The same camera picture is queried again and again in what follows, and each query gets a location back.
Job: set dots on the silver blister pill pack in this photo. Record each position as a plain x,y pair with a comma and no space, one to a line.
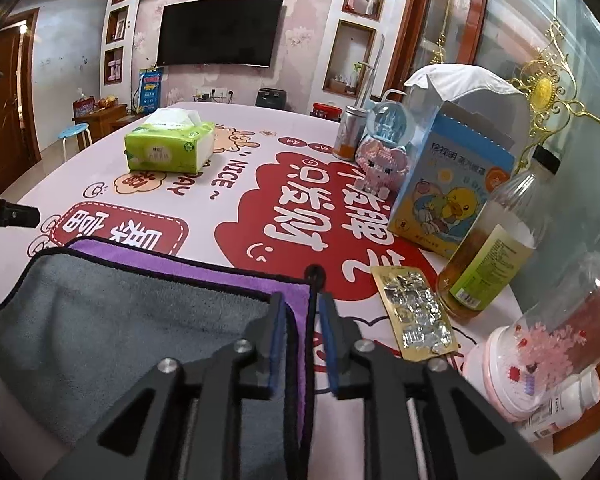
419,322

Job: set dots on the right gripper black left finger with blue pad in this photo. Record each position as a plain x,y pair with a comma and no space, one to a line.
184,420

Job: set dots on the blue duck cardboard box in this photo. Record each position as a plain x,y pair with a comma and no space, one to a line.
462,159

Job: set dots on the metal tin can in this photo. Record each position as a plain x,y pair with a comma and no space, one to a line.
350,131

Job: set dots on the black small heater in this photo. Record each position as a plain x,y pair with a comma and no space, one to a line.
275,99

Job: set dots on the white pill bottle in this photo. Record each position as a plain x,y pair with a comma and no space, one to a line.
563,410

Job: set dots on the green tissue pack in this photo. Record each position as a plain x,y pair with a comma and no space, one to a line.
170,140

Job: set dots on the wooden door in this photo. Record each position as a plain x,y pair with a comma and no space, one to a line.
19,149

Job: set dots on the blue castle snow globe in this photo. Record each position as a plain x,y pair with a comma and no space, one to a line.
390,122

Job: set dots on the blue poster board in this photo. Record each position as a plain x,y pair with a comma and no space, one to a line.
150,90

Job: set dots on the pink printed tablecloth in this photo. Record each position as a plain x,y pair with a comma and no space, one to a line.
272,200

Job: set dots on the wooden tv cabinet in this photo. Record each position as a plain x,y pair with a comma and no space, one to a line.
106,121

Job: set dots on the purple grey microfibre towel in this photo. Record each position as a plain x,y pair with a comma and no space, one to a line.
85,322

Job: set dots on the glass bottle amber liquid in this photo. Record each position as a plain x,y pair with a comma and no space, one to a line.
506,233

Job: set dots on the red pot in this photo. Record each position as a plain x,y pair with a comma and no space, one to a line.
326,111

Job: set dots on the blue round stool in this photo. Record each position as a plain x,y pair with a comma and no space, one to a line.
82,130

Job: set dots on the black wall television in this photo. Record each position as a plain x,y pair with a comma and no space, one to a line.
216,32

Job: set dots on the pink glass dome ornament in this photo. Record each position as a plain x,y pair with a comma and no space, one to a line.
521,366

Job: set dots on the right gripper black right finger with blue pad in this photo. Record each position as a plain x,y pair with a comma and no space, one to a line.
421,419

